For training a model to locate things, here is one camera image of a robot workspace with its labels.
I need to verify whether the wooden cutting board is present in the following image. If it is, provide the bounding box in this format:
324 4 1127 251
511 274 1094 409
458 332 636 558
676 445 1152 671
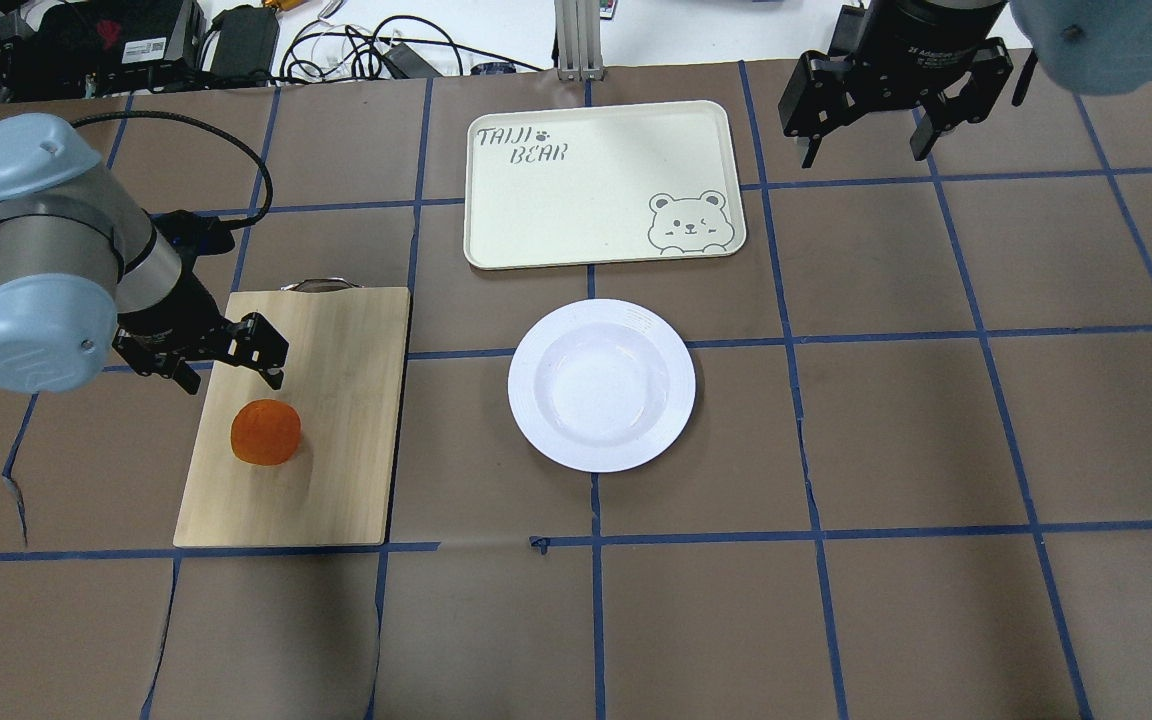
173 287 412 548

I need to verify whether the aluminium frame post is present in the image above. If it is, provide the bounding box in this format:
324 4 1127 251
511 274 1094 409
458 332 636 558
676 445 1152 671
554 0 605 82

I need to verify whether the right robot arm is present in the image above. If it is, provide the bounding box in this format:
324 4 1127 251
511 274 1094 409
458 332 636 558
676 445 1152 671
778 1 1152 167

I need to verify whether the white round plate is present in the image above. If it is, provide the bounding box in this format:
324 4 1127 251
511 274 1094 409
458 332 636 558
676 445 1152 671
507 300 698 473

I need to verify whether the black power brick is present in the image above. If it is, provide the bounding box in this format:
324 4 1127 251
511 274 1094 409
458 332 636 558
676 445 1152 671
207 5 279 88

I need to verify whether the cream bear tray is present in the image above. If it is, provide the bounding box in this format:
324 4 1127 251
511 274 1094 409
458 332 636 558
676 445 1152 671
463 100 748 270

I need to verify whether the orange fruit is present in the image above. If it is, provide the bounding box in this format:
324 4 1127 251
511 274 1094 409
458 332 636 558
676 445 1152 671
229 397 302 468

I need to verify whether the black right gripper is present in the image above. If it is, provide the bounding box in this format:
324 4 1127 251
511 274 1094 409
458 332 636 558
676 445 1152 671
778 1 1011 169

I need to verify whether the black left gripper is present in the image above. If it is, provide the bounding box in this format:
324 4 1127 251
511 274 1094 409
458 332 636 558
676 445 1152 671
113 300 291 395

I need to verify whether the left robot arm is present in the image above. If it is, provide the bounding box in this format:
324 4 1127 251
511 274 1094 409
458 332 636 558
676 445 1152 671
0 113 289 395

